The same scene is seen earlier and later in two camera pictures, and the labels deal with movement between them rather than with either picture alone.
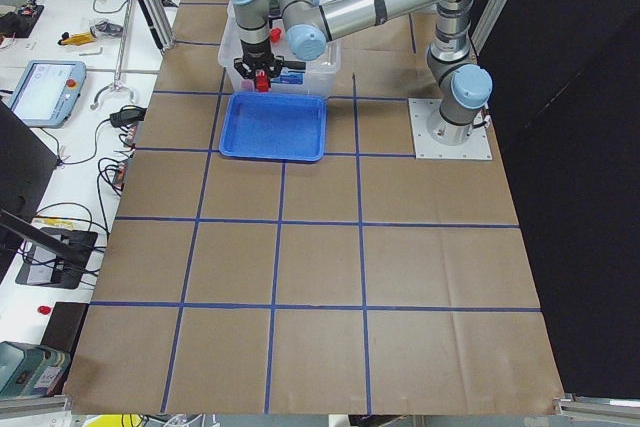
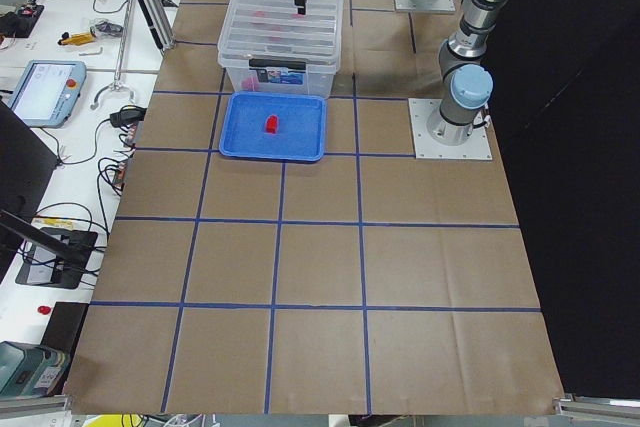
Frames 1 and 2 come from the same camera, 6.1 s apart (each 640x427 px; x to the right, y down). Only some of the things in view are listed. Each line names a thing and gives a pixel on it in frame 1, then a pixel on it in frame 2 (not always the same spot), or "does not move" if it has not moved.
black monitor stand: [44, 257] does not move
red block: [261, 81] -> [271, 124]
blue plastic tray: [276, 126] does not move
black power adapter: [130, 114] does not move
